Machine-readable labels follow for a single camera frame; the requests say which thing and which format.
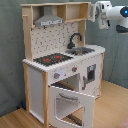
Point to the stove knob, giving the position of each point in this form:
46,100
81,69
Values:
56,75
74,69

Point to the left stove knob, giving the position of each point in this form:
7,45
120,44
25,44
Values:
56,75

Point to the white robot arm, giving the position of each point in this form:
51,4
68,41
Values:
119,13

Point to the wooden toy kitchen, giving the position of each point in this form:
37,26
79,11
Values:
47,40

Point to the right stove knob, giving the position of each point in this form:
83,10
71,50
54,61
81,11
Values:
74,69

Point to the grey range hood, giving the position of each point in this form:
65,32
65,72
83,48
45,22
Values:
48,18

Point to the black toy faucet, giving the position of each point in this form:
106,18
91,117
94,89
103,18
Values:
74,39

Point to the grey toy sink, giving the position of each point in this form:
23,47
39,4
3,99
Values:
79,51

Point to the white cabinet door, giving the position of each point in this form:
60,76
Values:
90,76

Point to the white oven door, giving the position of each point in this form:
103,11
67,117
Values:
63,102

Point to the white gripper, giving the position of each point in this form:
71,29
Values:
101,9

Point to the black toy stovetop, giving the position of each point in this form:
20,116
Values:
52,59

